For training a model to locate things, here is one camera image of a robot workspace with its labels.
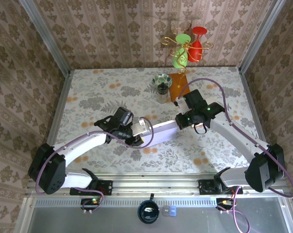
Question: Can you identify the lavender paper box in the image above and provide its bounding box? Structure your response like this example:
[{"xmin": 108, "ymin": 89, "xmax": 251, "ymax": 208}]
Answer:
[{"xmin": 142, "ymin": 119, "xmax": 180, "ymax": 149}]

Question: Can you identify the floral patterned tablecloth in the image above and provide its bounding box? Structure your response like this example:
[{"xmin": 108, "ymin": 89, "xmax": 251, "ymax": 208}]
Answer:
[{"xmin": 48, "ymin": 67, "xmax": 270, "ymax": 174}]

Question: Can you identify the glass jar black lid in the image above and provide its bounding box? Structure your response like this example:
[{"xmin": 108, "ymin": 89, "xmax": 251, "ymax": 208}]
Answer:
[{"xmin": 156, "ymin": 82, "xmax": 169, "ymax": 104}]

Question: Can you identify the leaf pattern bowl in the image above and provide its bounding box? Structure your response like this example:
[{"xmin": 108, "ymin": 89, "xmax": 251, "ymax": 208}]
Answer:
[{"xmin": 152, "ymin": 73, "xmax": 173, "ymax": 89}]

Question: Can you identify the dark blue mug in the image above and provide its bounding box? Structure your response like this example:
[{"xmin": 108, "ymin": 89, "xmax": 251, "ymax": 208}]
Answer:
[{"xmin": 137, "ymin": 193, "xmax": 161, "ymax": 224}]

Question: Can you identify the green wine glass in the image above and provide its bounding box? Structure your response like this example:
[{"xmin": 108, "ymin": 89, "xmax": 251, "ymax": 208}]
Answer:
[{"xmin": 172, "ymin": 33, "xmax": 192, "ymax": 69}]

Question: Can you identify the small circuit board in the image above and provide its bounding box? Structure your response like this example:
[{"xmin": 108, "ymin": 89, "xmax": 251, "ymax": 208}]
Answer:
[
  {"xmin": 81, "ymin": 197, "xmax": 101, "ymax": 211},
  {"xmin": 215, "ymin": 197, "xmax": 236, "ymax": 211}
]

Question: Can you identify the red wine glass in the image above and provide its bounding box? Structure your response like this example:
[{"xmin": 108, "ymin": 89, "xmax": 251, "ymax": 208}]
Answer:
[{"xmin": 187, "ymin": 26, "xmax": 208, "ymax": 63}]

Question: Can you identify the grey metal panel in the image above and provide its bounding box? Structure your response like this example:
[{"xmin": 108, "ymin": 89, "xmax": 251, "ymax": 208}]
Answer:
[{"xmin": 14, "ymin": 197, "xmax": 293, "ymax": 233}]

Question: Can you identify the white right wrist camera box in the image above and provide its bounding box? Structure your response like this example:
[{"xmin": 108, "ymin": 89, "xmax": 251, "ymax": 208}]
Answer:
[{"xmin": 174, "ymin": 96, "xmax": 187, "ymax": 109}]

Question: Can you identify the aluminium frame cross rail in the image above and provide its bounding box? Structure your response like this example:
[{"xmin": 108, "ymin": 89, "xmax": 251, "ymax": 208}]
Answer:
[{"xmin": 25, "ymin": 176, "xmax": 291, "ymax": 198}]

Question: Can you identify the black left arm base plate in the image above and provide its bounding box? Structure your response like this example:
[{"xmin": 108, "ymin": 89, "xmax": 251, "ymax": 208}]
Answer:
[{"xmin": 69, "ymin": 180, "xmax": 114, "ymax": 196}]

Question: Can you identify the aluminium table side rail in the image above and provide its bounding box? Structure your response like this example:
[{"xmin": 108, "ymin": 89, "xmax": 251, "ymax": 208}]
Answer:
[
  {"xmin": 238, "ymin": 67, "xmax": 277, "ymax": 177},
  {"xmin": 36, "ymin": 70, "xmax": 73, "ymax": 179}
]

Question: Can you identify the grey slotted cable duct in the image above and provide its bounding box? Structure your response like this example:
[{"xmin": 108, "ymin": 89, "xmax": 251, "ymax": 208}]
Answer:
[{"xmin": 34, "ymin": 197, "xmax": 219, "ymax": 208}]

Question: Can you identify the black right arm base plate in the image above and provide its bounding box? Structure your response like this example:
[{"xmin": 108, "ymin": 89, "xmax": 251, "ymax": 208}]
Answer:
[{"xmin": 198, "ymin": 178, "xmax": 244, "ymax": 196}]

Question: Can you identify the aluminium frame post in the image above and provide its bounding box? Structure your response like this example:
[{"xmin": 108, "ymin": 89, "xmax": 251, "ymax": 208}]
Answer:
[
  {"xmin": 238, "ymin": 0, "xmax": 287, "ymax": 74},
  {"xmin": 19, "ymin": 0, "xmax": 72, "ymax": 75}
]

